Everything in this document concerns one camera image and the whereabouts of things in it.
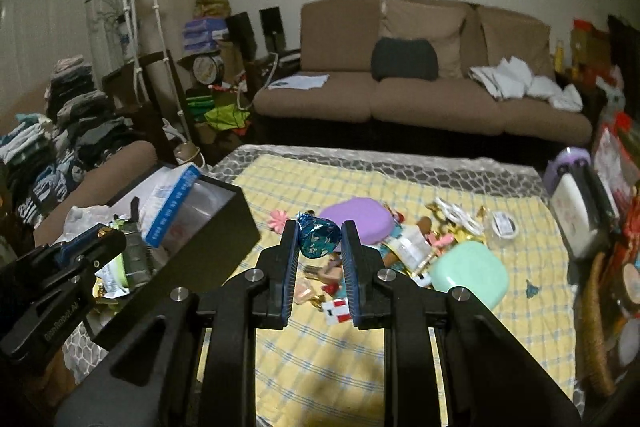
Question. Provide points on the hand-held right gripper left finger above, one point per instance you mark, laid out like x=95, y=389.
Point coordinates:
x=289, y=272

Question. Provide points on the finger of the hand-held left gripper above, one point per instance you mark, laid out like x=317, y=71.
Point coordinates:
x=100, y=247

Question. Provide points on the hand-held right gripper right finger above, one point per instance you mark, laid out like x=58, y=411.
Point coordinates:
x=350, y=277

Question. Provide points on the blue foil candy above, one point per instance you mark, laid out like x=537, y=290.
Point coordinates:
x=320, y=234

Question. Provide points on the black storage box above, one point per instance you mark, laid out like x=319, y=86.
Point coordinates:
x=210, y=257

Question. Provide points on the white plastic bag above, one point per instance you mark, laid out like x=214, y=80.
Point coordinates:
x=85, y=219

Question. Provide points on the red and white block toy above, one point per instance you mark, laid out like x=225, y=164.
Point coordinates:
x=336, y=311

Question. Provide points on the pink flower hair clip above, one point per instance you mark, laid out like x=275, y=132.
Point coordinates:
x=279, y=221

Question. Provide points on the purple oval case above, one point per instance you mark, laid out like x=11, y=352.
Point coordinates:
x=350, y=217

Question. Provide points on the white tube with label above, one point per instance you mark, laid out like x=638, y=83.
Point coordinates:
x=410, y=247

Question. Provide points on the brown armchair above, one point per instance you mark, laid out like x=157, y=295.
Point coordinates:
x=115, y=172

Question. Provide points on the white box with blue print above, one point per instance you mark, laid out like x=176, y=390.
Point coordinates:
x=167, y=207

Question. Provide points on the yellow checked cloth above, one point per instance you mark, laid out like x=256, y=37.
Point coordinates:
x=310, y=357

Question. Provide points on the mint green case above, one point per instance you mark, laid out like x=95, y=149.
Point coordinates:
x=467, y=274

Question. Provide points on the stack of folded clothes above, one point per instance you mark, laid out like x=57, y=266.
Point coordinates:
x=80, y=127

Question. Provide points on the white plastic clips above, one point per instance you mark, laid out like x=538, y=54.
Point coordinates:
x=457, y=214

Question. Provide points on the white jar with brown lid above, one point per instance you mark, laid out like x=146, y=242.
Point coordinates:
x=187, y=154

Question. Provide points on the dark wooden chair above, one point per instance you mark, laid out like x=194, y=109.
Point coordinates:
x=150, y=107

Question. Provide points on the clear tape roll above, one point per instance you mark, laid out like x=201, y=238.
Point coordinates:
x=502, y=229

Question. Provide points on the green bag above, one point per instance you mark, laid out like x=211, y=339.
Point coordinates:
x=225, y=117

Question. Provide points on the brown sofa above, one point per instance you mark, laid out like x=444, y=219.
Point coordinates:
x=400, y=107

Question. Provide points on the white paper sheets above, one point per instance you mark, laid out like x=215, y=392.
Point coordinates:
x=300, y=82

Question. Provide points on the dark grey cushion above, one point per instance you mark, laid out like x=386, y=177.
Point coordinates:
x=405, y=59

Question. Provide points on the stack of purple tissue packs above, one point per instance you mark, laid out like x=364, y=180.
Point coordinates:
x=205, y=34

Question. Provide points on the white coat rack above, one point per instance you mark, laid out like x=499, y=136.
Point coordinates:
x=131, y=7

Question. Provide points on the black speaker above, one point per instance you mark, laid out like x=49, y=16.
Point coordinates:
x=271, y=27

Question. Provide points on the wicker basket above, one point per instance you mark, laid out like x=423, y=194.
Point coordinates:
x=595, y=332

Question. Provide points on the white clothes pile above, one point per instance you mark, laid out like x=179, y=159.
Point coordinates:
x=520, y=79

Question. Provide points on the yellow bag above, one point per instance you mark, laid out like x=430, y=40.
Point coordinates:
x=212, y=4

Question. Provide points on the red packaged goods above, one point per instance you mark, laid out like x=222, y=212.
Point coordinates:
x=617, y=157

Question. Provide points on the yellow boxes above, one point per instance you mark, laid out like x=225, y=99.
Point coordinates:
x=587, y=47

